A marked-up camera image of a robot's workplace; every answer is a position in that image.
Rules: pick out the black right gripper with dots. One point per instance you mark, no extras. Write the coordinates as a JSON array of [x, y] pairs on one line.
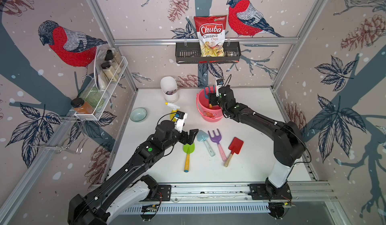
[[212, 97]]

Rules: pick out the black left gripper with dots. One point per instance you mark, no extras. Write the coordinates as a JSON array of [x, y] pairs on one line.
[[191, 137]]

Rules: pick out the blue fork yellow handle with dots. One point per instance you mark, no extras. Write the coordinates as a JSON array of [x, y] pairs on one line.
[[208, 92]]

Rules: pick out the light blue trowel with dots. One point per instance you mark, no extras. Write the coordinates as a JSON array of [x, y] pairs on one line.
[[203, 137]]

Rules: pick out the pink plastic bucket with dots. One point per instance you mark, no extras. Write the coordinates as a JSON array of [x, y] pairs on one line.
[[210, 115]]

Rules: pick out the green trowel yellow handle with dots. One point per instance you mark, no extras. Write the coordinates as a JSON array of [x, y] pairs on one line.
[[188, 149]]

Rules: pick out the purple fork pink handle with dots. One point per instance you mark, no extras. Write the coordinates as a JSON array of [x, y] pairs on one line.
[[216, 138]]

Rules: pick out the yellow spray bottle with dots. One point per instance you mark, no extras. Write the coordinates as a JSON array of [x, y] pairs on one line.
[[174, 108]]

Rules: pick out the red spade wooden handle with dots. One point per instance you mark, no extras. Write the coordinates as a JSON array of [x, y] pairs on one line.
[[235, 148]]

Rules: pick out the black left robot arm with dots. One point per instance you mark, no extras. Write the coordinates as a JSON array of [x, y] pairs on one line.
[[129, 184]]

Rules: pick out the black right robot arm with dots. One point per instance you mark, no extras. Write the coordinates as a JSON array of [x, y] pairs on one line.
[[288, 143]]

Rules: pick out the white paper cup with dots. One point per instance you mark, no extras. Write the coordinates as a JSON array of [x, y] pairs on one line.
[[169, 88]]

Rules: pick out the light green bowl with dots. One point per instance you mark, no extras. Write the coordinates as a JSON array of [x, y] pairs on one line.
[[138, 114]]

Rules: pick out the red cassava chips bag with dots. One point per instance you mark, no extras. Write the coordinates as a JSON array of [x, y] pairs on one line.
[[211, 35]]

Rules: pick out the beige bottle black cap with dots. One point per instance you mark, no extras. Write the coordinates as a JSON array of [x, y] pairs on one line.
[[110, 72], [111, 59]]

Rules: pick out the orange jar black lid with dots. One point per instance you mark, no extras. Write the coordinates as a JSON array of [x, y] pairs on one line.
[[81, 106]]

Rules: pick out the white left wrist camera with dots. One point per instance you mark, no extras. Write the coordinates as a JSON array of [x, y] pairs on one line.
[[180, 120]]

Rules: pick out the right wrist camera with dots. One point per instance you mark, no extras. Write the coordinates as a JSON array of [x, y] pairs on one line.
[[219, 84]]

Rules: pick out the black wall basket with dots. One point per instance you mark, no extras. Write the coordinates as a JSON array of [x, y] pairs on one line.
[[190, 53]]

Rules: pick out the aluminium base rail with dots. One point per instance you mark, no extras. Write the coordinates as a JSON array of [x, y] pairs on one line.
[[209, 198]]

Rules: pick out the white wire wall shelf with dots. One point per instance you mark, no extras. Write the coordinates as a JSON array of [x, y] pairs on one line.
[[101, 82]]

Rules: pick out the metal wire rack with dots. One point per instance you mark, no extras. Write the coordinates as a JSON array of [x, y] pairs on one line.
[[70, 136]]

